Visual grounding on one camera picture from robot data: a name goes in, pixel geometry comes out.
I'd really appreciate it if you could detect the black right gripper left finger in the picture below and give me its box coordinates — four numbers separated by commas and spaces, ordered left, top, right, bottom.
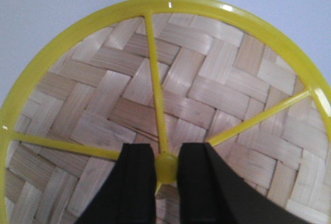
77, 143, 157, 223

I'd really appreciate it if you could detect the bamboo steamer lid yellow rim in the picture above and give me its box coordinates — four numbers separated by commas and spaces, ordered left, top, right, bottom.
1, 0, 330, 223

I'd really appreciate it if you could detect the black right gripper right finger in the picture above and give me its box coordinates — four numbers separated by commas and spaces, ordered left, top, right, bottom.
177, 143, 306, 223

